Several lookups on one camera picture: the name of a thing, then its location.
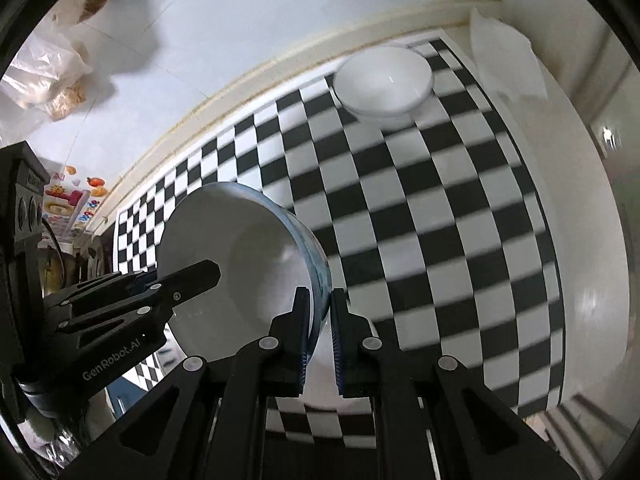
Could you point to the white bowl blue rim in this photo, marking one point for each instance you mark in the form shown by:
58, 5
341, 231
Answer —
384, 86

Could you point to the clear plastic bag with eggs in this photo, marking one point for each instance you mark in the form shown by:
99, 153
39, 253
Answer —
47, 71

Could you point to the white crumpled tissue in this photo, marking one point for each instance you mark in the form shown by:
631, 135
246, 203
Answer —
505, 59

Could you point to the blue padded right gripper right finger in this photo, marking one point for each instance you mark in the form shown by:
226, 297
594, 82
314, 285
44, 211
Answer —
354, 364

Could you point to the stainless steel pot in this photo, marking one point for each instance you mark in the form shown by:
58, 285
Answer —
51, 268

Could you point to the black gas stove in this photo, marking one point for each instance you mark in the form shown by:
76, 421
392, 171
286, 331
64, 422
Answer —
94, 261

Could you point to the colourful wall sticker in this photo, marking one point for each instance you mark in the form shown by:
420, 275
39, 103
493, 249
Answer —
71, 199

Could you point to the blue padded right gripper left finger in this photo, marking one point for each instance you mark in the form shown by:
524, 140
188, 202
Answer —
287, 362

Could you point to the black white checkered mat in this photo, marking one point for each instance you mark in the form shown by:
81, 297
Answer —
437, 230

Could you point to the white bowl with blue dots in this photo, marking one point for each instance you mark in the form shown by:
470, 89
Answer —
264, 254

